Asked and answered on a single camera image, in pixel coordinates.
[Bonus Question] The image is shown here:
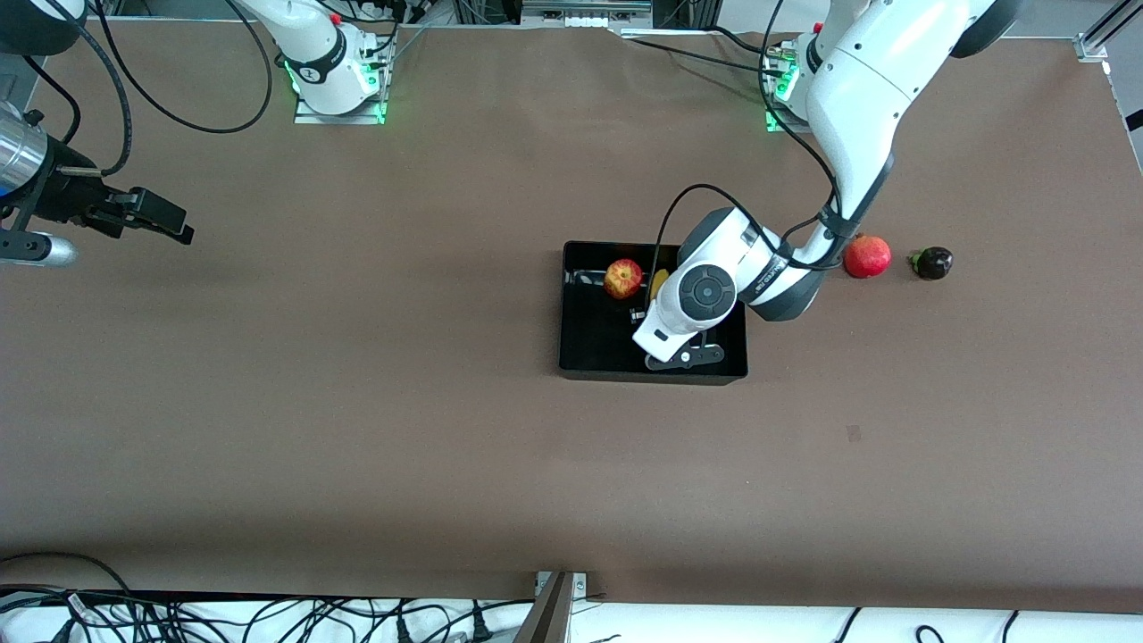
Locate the red yellow apple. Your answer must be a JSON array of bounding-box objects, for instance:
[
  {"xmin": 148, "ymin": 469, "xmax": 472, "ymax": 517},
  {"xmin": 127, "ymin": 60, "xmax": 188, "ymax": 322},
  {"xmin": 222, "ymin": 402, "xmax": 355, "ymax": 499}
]
[{"xmin": 604, "ymin": 259, "xmax": 644, "ymax": 300}]

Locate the black plastic box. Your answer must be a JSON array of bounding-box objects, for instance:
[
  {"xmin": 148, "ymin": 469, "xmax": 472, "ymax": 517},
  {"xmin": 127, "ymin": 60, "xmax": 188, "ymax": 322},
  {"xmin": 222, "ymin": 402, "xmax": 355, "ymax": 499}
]
[{"xmin": 558, "ymin": 239, "xmax": 749, "ymax": 387}]

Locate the red pomegranate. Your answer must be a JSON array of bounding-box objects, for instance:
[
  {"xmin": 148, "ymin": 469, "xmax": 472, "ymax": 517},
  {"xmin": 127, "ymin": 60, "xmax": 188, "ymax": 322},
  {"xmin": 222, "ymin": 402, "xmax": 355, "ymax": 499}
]
[{"xmin": 844, "ymin": 234, "xmax": 892, "ymax": 280}]

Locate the dark purple mangosteen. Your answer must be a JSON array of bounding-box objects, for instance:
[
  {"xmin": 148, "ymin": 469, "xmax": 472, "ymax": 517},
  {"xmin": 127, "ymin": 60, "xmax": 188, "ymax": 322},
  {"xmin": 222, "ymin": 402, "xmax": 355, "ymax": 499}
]
[{"xmin": 908, "ymin": 246, "xmax": 955, "ymax": 281}]

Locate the aluminium corner profile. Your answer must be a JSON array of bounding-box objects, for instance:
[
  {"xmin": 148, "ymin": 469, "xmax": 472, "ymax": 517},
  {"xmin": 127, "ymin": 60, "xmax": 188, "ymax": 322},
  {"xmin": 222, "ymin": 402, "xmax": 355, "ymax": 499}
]
[{"xmin": 1074, "ymin": 0, "xmax": 1143, "ymax": 62}]

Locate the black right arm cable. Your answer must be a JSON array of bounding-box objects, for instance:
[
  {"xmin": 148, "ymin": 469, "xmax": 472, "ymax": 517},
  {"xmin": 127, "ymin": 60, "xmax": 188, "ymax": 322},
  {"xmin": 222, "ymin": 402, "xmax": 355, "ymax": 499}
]
[
  {"xmin": 22, "ymin": 54, "xmax": 83, "ymax": 148},
  {"xmin": 54, "ymin": 4, "xmax": 135, "ymax": 177},
  {"xmin": 80, "ymin": 0, "xmax": 273, "ymax": 135}
]

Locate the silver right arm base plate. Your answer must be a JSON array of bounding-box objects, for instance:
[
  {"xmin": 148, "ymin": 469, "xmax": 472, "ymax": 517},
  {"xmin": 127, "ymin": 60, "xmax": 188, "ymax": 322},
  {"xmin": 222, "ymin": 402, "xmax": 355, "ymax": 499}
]
[{"xmin": 293, "ymin": 54, "xmax": 394, "ymax": 126}]

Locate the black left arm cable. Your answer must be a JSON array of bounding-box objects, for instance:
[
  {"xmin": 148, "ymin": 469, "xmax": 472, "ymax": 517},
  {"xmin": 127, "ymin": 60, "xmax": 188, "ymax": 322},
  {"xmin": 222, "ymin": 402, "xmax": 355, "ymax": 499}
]
[{"xmin": 757, "ymin": 0, "xmax": 845, "ymax": 242}]

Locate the grey aluminium profile post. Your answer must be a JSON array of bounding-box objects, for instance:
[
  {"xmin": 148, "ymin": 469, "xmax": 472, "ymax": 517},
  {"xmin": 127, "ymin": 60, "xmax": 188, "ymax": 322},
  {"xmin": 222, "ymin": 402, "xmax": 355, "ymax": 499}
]
[{"xmin": 513, "ymin": 572, "xmax": 572, "ymax": 643}]

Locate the black cable to arm base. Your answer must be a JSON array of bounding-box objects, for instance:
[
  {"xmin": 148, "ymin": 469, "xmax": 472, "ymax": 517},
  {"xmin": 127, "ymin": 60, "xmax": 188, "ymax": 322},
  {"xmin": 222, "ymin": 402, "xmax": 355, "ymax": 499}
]
[{"xmin": 616, "ymin": 32, "xmax": 787, "ymax": 72}]

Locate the grey looped cable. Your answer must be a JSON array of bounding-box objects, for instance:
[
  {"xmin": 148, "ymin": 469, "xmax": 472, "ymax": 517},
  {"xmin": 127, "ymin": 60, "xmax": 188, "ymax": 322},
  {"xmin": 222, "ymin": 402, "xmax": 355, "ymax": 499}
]
[{"xmin": 0, "ymin": 552, "xmax": 135, "ymax": 595}]

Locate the aluminium frame with sockets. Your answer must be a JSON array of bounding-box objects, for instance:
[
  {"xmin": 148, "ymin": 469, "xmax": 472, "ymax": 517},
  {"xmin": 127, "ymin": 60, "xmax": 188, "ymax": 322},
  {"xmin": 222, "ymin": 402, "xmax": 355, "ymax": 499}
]
[{"xmin": 521, "ymin": 0, "xmax": 657, "ymax": 29}]

